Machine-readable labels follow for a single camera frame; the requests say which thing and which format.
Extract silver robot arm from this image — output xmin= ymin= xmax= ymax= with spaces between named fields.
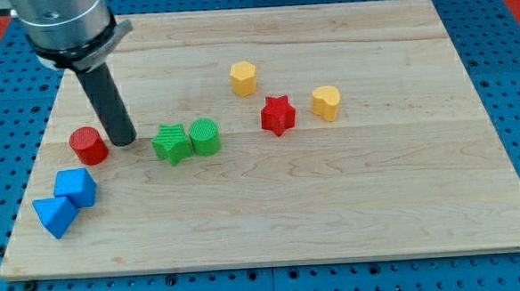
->
xmin=9 ymin=0 xmax=133 ymax=73

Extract blue cube block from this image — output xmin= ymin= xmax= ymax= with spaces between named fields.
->
xmin=53 ymin=167 xmax=97 ymax=208

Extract red star block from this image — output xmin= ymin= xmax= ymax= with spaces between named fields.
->
xmin=261 ymin=95 xmax=296 ymax=136

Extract green cylinder block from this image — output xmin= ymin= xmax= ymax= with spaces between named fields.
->
xmin=189 ymin=118 xmax=221 ymax=157

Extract yellow hexagon block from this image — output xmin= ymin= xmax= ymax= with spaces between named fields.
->
xmin=230 ymin=61 xmax=257 ymax=97

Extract yellow heart block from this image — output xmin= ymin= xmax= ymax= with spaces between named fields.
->
xmin=311 ymin=85 xmax=341 ymax=122

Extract green star block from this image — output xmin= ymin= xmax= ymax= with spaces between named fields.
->
xmin=151 ymin=124 xmax=192 ymax=166

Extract wooden board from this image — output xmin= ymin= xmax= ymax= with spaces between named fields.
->
xmin=0 ymin=0 xmax=520 ymax=281

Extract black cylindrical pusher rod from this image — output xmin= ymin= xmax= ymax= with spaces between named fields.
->
xmin=77 ymin=63 xmax=136 ymax=147

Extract red cylinder block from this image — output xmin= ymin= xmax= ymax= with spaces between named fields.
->
xmin=69 ymin=126 xmax=109 ymax=166

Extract blue triangle block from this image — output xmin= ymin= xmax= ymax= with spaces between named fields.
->
xmin=32 ymin=196 xmax=79 ymax=239

